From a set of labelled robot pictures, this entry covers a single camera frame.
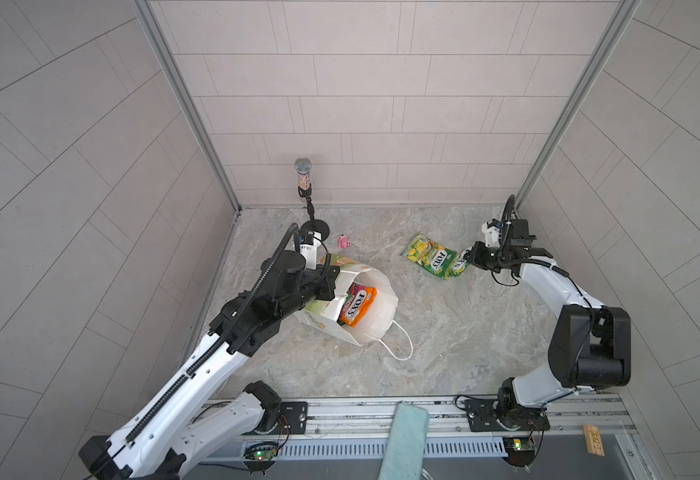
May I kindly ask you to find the orange Fox's candy packet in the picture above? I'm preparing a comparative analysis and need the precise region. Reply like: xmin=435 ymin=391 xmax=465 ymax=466
xmin=338 ymin=283 xmax=378 ymax=328

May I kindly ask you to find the glitter microphone on black stand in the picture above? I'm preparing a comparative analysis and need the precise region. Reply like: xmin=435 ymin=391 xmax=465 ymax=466
xmin=295 ymin=157 xmax=330 ymax=240

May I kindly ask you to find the aluminium front rail frame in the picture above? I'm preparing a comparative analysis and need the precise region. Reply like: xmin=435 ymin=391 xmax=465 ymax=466
xmin=203 ymin=393 xmax=658 ymax=479

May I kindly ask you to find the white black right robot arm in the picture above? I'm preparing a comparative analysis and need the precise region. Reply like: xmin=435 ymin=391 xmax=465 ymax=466
xmin=468 ymin=217 xmax=632 ymax=431

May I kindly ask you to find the green Fox's candy packet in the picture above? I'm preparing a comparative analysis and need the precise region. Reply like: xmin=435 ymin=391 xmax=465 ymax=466
xmin=445 ymin=249 xmax=469 ymax=278
xmin=402 ymin=234 xmax=457 ymax=279

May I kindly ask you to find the teal cleaning cloth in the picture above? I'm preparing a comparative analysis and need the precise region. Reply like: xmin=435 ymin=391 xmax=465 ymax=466
xmin=378 ymin=403 xmax=430 ymax=480

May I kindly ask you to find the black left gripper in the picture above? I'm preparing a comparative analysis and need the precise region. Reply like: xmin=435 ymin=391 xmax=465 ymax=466
xmin=270 ymin=264 xmax=341 ymax=322

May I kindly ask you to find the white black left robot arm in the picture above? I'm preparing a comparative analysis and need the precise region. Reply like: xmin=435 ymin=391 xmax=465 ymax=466
xmin=79 ymin=250 xmax=340 ymax=479

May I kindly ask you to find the small wooden block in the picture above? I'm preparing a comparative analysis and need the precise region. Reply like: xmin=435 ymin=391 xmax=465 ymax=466
xmin=583 ymin=424 xmax=605 ymax=457

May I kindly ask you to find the left circuit board green LED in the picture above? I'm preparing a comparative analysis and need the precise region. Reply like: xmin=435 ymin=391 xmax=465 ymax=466
xmin=243 ymin=441 xmax=280 ymax=472

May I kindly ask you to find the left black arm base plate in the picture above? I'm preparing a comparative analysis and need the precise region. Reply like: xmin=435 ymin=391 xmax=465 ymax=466
xmin=246 ymin=401 xmax=309 ymax=436

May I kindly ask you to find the white paper bag green print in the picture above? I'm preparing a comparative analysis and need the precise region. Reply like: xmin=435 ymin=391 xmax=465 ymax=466
xmin=295 ymin=256 xmax=403 ymax=347

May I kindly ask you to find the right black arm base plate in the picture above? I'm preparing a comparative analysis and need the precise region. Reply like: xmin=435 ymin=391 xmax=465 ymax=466
xmin=456 ymin=396 xmax=550 ymax=432

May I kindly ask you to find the small pink pig toy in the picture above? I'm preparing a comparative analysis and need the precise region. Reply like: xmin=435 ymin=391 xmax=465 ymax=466
xmin=337 ymin=234 xmax=351 ymax=250

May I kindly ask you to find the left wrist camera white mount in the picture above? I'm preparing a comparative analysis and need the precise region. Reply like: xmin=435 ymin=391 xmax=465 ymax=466
xmin=298 ymin=229 xmax=321 ymax=270

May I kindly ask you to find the right circuit board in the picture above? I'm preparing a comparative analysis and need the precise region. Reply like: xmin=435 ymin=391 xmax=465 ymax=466
xmin=502 ymin=437 xmax=537 ymax=468

